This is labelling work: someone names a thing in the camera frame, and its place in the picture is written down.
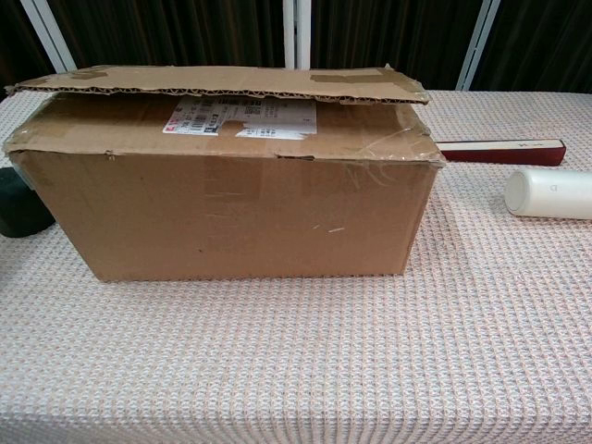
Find white cylindrical bottle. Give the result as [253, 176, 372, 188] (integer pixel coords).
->
[503, 168, 592, 221]

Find brown cardboard box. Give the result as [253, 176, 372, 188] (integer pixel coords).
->
[2, 64, 448, 283]

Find red and cream long case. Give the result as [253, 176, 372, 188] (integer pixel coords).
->
[437, 138, 566, 167]

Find pink white woven tablecloth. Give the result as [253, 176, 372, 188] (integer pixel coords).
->
[0, 90, 592, 444]

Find black cylindrical container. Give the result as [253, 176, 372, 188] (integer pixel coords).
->
[0, 167, 56, 240]

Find white vertical frame pole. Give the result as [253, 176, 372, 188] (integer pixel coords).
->
[282, 0, 312, 69]

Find white slanted frame pole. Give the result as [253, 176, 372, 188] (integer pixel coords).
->
[20, 0, 78, 73]
[455, 0, 501, 92]

